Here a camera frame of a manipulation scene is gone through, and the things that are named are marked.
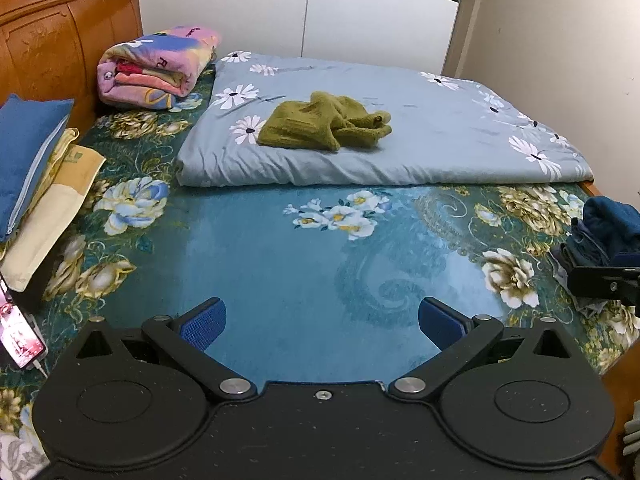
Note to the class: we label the folded colourful fleece blanket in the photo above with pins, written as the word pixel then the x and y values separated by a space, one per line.
pixel 150 57

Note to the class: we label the white wardrobe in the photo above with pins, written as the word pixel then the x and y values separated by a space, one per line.
pixel 300 10

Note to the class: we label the pile of dark blue clothes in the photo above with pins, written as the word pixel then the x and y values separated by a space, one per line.
pixel 607 225

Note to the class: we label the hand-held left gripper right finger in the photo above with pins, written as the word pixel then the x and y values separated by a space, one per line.
pixel 439 324

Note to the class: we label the pale yellow pillow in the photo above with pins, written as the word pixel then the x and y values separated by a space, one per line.
pixel 62 147

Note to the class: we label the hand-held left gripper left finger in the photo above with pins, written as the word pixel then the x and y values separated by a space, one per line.
pixel 205 324

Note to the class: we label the cream pillow with green print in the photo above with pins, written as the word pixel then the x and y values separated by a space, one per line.
pixel 45 225

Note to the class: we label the smartphone with lit screen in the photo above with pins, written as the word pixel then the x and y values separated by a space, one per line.
pixel 17 330

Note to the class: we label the wooden bed headboard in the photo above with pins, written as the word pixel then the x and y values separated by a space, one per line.
pixel 50 35

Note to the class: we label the blue pillow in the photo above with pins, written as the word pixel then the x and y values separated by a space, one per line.
pixel 25 150

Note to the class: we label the olive green knit sweater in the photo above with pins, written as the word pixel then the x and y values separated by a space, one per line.
pixel 310 125

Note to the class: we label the grey floral cloth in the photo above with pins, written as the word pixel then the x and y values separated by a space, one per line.
pixel 17 455

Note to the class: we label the light blue floral quilt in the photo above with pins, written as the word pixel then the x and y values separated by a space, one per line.
pixel 425 125

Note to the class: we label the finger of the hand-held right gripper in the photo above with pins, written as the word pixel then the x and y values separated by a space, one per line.
pixel 600 282

